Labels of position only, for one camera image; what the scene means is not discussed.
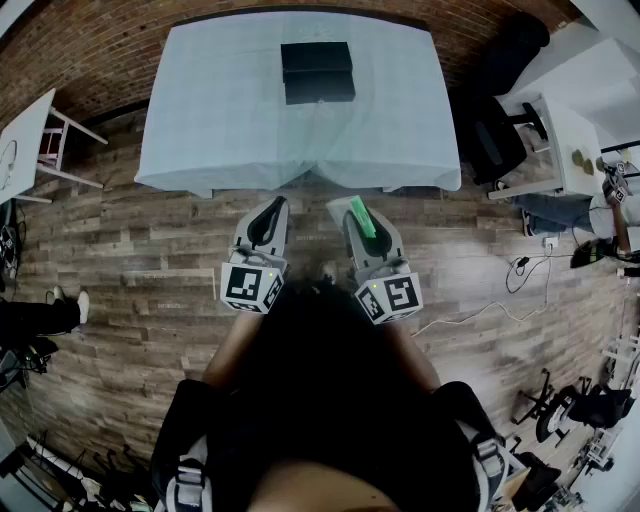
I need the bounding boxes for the black office chair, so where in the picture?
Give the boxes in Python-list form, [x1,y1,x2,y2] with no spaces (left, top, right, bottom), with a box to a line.
[464,94,550,187]

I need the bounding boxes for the black wheeled device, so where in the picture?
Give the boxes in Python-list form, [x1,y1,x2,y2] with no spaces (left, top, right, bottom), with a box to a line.
[534,378,637,444]

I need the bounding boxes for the black green device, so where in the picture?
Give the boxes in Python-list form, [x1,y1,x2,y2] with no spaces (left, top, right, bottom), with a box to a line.
[569,238,619,270]

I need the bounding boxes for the person's right forearm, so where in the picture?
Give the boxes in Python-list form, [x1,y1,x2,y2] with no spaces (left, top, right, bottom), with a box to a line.
[392,322,442,394]

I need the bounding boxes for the person's black shirt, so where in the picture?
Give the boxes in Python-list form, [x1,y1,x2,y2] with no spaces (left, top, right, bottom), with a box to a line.
[149,377,509,512]

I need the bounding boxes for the person's left forearm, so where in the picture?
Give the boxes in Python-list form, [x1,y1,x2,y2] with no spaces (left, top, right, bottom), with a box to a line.
[198,312,266,396]

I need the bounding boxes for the white floor cable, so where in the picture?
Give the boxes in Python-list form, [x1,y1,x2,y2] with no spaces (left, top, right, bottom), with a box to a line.
[410,239,554,337]

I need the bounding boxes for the person's face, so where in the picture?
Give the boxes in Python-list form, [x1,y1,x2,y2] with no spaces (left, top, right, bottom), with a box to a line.
[248,458,404,512]

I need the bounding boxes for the green rectangular block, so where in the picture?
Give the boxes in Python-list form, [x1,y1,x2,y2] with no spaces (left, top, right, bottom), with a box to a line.
[325,195,380,240]

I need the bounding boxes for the black box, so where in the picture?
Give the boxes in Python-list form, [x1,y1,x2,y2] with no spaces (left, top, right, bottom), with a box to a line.
[279,41,357,106]

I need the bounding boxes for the grey shoulder strap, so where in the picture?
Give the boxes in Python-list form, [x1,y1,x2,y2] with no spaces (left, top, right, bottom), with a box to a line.
[162,433,209,512]
[467,422,510,512]

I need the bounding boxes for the white desk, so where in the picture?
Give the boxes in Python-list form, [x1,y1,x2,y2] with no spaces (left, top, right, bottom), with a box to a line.
[487,92,604,201]

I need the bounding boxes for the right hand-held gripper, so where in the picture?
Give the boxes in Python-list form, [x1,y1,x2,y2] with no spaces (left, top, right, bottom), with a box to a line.
[339,207,425,326]

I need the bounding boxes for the black equipment rack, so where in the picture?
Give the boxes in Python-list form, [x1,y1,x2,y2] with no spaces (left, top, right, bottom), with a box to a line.
[27,432,151,512]

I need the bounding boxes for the black floor cable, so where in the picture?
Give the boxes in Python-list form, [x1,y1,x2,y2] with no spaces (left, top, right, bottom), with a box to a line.
[504,252,554,296]

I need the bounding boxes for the white side table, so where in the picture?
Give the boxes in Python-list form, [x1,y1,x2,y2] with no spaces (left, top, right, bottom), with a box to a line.
[0,88,109,206]

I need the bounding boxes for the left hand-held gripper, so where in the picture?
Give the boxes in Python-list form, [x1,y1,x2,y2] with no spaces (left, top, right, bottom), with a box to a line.
[219,195,292,315]

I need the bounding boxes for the light blue tablecloth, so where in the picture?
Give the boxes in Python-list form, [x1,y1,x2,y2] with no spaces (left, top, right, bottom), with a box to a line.
[133,12,462,199]

